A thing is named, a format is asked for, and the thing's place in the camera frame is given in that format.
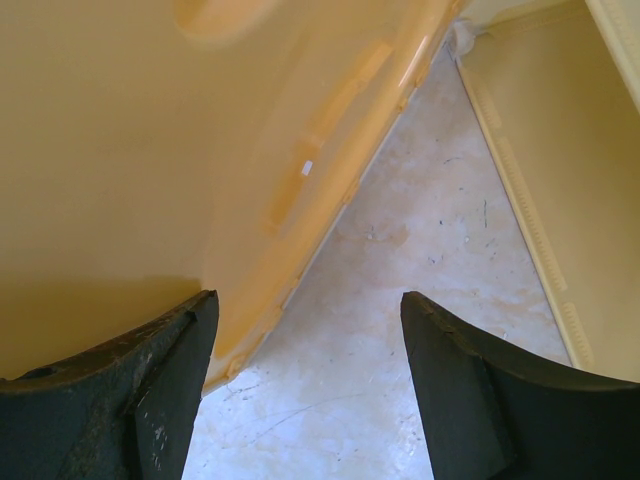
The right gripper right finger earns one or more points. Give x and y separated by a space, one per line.
492 410

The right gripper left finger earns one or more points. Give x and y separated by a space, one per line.
124 409

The yellow cabinet door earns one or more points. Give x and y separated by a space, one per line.
153 149

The yellow shoe cabinet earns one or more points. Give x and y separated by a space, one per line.
555 87

